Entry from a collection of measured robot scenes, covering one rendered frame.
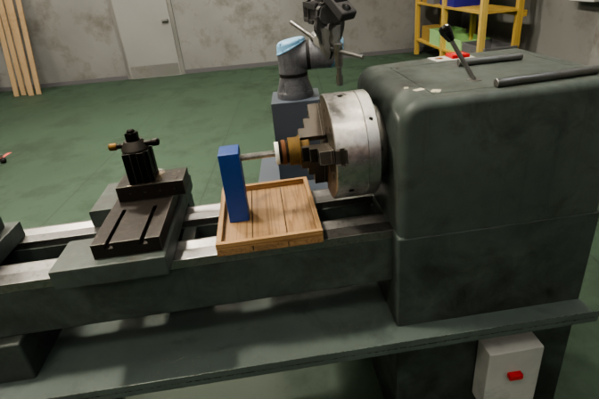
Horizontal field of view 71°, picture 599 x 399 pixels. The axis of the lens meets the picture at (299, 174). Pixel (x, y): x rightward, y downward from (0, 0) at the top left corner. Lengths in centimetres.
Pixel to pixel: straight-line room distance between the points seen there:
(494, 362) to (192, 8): 795
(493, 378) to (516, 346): 13
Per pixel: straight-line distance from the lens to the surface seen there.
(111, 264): 121
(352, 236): 123
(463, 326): 145
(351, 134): 112
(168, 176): 138
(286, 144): 123
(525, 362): 162
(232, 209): 129
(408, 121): 107
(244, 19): 854
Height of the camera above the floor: 155
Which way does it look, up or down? 25 degrees down
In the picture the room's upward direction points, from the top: 6 degrees counter-clockwise
